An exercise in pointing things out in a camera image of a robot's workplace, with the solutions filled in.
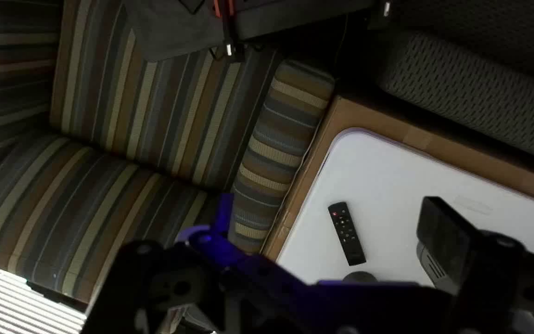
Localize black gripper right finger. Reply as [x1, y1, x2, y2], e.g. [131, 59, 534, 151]
[457, 229, 534, 334]

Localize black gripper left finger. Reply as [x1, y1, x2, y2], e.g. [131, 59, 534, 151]
[83, 190, 263, 334]

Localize grey coffee maker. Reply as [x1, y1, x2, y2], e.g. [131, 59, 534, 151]
[413, 194, 487, 294]

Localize striped fabric sofa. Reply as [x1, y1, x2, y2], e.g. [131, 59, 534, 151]
[0, 0, 337, 311]

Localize black remote control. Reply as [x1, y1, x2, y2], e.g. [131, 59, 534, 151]
[326, 200, 368, 266]

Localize dark grey fabric sofa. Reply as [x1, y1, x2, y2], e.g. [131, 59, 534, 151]
[365, 0, 534, 170]

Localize dark grey cloth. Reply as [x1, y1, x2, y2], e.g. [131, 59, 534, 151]
[120, 0, 376, 62]

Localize black red cable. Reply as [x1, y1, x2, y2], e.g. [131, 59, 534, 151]
[209, 0, 248, 62]

